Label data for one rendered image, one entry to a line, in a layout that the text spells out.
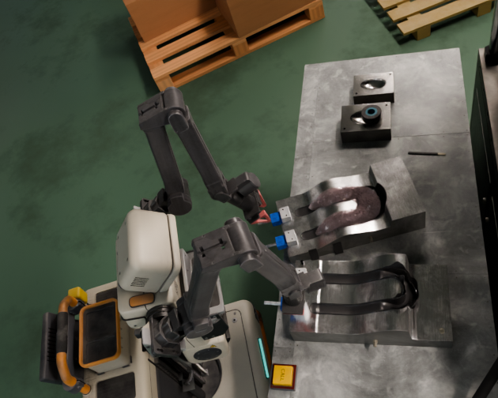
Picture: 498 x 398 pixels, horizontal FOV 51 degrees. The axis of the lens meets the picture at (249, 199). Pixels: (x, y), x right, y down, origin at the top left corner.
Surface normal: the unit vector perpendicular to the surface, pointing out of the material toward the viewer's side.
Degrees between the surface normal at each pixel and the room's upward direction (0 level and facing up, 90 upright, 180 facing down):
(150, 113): 13
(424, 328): 0
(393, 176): 0
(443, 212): 0
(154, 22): 90
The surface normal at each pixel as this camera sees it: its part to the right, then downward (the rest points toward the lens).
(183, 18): 0.38, 0.69
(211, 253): -0.18, -0.44
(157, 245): 0.45, -0.62
